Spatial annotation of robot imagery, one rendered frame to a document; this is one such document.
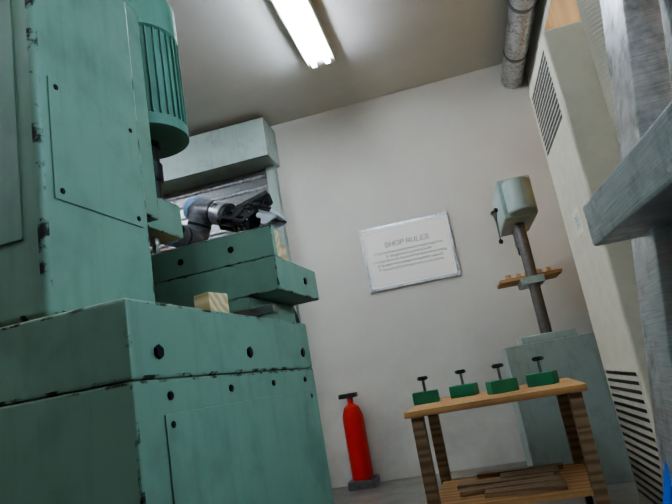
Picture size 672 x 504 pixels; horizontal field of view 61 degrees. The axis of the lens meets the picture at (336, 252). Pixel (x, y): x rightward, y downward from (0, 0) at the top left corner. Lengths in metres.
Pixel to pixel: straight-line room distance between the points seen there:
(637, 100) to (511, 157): 3.88
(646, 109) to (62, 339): 0.60
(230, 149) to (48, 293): 3.67
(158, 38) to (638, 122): 1.03
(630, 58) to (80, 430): 0.60
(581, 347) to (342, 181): 2.10
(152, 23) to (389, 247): 3.07
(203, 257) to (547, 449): 2.37
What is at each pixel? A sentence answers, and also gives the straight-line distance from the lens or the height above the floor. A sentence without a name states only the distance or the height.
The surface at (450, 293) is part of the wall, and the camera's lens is 4.03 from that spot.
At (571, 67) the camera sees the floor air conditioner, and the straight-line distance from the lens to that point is 2.34.
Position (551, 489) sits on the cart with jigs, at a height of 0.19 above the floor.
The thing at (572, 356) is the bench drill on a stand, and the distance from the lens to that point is 3.11.
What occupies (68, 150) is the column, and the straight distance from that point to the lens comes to 0.84.
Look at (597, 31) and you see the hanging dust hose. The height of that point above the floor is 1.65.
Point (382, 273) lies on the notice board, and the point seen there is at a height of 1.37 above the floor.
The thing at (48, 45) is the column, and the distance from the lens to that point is 0.90.
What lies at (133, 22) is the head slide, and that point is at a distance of 1.22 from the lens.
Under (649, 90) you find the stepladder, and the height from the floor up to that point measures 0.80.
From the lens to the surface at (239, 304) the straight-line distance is 1.00.
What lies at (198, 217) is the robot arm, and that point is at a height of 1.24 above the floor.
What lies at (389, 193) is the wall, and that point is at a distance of 4.21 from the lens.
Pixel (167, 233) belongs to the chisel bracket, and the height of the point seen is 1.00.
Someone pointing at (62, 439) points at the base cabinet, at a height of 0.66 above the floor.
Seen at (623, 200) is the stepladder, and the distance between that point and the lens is 0.31.
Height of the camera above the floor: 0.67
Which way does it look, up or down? 13 degrees up
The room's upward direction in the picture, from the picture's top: 10 degrees counter-clockwise
